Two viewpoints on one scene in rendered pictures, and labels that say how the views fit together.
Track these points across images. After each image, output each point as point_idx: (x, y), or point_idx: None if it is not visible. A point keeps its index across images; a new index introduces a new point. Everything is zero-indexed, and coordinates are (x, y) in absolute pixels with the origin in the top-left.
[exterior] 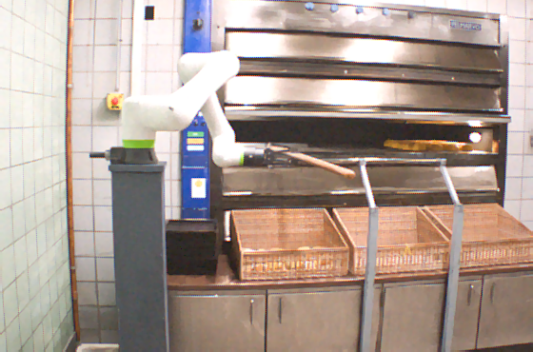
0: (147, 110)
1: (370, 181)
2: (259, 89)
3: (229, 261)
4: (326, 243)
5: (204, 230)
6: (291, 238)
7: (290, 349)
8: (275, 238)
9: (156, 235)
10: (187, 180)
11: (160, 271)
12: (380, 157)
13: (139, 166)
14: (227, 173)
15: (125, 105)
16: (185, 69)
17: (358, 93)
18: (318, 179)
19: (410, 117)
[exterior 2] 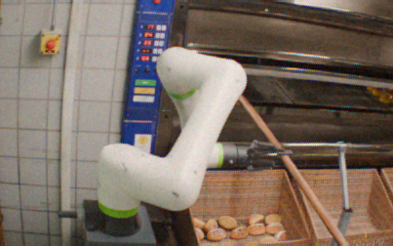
0: (138, 185)
1: (336, 141)
2: (231, 31)
3: (173, 228)
4: (281, 210)
5: (157, 220)
6: (244, 203)
7: None
8: (226, 203)
9: None
10: (130, 136)
11: None
12: (351, 116)
13: (126, 243)
14: (177, 126)
15: (105, 167)
16: (171, 76)
17: (342, 46)
18: (283, 137)
19: (392, 87)
